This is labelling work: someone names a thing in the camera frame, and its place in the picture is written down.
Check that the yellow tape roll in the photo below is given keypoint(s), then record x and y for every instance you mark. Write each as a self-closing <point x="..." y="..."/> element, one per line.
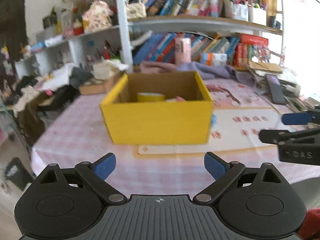
<point x="150" y="97"/>

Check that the pink cylinder cup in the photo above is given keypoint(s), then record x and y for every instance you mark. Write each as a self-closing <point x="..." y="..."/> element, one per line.
<point x="182" y="51"/>

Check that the white quilted handbag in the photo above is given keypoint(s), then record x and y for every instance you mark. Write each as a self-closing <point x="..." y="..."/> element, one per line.
<point x="135" y="9"/>

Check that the pink fluffy plush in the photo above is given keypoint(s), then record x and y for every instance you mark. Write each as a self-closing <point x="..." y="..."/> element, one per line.
<point x="176" y="99"/>

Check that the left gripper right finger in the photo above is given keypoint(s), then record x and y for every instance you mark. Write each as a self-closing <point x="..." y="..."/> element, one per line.
<point x="225" y="174"/>

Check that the black smartphone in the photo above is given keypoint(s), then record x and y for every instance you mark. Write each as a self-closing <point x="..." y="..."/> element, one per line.
<point x="277" y="96"/>

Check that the brown paper envelope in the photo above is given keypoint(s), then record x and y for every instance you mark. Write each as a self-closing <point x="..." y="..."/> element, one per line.
<point x="265" y="67"/>

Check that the wooden chess board box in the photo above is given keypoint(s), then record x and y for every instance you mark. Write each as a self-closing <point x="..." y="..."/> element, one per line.
<point x="94" y="86"/>

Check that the floral doll figure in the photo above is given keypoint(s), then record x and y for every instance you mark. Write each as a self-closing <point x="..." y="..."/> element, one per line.
<point x="97" y="17"/>

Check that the purple cloth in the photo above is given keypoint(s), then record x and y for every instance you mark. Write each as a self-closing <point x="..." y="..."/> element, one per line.
<point x="205" y="72"/>

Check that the orange blue white box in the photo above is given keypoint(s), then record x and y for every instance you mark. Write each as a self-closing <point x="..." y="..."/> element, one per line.
<point x="213" y="59"/>

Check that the yellow cardboard box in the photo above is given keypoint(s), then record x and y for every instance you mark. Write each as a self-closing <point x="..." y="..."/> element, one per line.
<point x="130" y="122"/>

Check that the stack of papers right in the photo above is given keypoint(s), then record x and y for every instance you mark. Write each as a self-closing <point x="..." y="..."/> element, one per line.
<point x="291" y="90"/>

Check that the red book set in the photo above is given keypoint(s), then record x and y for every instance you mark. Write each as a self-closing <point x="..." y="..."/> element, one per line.
<point x="248" y="47"/>

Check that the pink cartoon table mat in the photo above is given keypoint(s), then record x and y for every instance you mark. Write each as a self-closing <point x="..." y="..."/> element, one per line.
<point x="160" y="146"/>

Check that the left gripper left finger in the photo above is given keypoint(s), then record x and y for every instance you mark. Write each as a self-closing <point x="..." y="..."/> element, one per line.
<point x="93" y="176"/>

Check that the white bookshelf frame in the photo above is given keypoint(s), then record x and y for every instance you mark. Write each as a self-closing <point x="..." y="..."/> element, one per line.
<point x="203" y="24"/>

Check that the blue small toy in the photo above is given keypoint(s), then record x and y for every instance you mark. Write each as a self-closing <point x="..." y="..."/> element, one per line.
<point x="213" y="121"/>

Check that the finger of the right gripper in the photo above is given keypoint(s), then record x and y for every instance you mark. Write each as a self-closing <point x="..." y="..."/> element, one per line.
<point x="301" y="118"/>
<point x="282" y="137"/>

